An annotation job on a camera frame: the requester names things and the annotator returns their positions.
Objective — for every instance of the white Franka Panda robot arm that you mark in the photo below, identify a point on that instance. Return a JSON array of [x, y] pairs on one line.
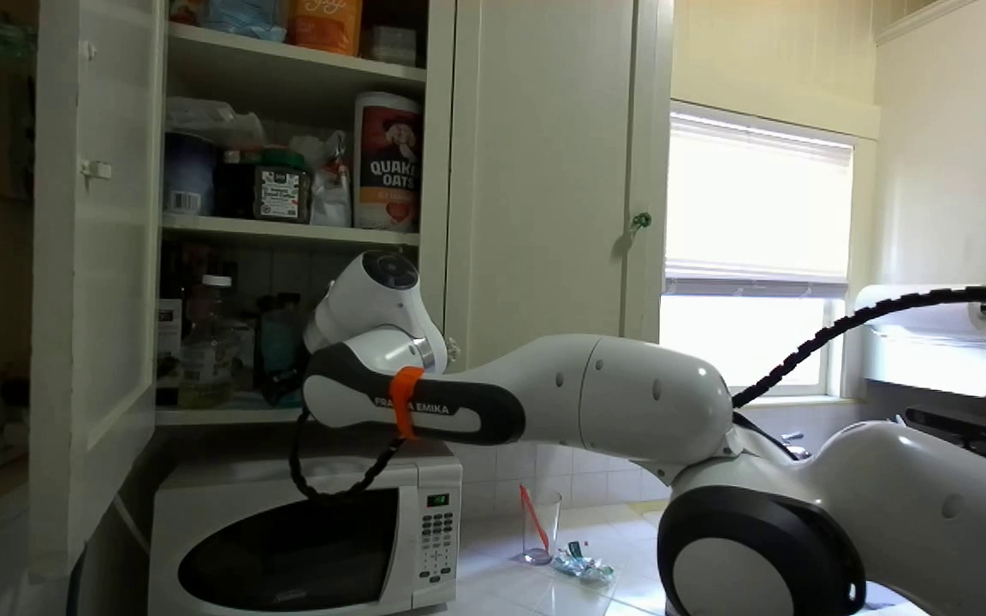
[[630, 389]]

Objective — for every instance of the closed white cupboard door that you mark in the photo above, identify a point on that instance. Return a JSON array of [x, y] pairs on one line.
[[538, 173]]

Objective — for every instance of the white kitchen cupboard with shelves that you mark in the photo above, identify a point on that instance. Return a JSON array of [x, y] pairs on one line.
[[288, 233]]

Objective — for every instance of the open white cupboard door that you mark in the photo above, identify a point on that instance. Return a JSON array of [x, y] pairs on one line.
[[92, 344]]

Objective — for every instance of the dark green door knob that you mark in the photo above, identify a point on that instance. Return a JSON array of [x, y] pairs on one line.
[[640, 222]]

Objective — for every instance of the Quaker oats canister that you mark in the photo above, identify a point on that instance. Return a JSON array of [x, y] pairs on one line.
[[385, 159]]

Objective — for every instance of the clear food packet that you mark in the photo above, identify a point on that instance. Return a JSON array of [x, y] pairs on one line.
[[328, 184]]

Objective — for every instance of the clear drinking glass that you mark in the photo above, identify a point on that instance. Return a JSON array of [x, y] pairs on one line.
[[538, 535]]

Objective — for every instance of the green lidded white label jar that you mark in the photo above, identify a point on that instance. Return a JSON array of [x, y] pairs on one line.
[[283, 194]]

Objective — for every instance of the white window blind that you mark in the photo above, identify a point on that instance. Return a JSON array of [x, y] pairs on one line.
[[745, 194]]

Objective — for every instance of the dark small food box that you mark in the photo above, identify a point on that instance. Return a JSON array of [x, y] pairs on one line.
[[390, 45]]

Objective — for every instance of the small dark jar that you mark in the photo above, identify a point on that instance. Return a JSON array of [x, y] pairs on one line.
[[235, 190]]

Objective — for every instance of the yellowish glass jar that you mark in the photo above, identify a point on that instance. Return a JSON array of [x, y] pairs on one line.
[[203, 355]]

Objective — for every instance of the white microwave oven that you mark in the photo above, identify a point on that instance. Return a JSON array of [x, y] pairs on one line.
[[288, 535]]

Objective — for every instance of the orange food container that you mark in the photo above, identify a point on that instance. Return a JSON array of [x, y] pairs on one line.
[[327, 24]]

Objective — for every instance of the white and blue tub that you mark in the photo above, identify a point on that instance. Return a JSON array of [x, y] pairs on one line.
[[188, 176]]

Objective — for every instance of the clear crumpled plastic bag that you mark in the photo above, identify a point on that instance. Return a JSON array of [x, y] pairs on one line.
[[207, 117]]

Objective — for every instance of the light blue food bag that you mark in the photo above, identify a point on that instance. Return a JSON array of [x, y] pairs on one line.
[[243, 16]]

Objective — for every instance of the white paper towel roll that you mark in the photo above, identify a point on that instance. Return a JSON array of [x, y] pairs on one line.
[[916, 327]]

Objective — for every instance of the white door knob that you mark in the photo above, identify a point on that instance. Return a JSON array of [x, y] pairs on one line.
[[89, 173]]

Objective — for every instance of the white wall cabinet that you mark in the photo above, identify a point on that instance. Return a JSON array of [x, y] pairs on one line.
[[938, 113]]

